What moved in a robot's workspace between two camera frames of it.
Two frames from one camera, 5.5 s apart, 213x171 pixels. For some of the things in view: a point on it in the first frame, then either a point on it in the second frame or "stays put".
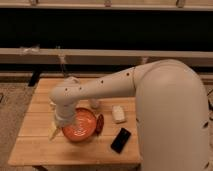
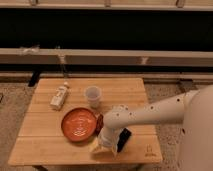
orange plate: (82, 127) stays put
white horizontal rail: (75, 56) stays put
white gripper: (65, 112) → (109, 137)
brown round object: (99, 124) stays put
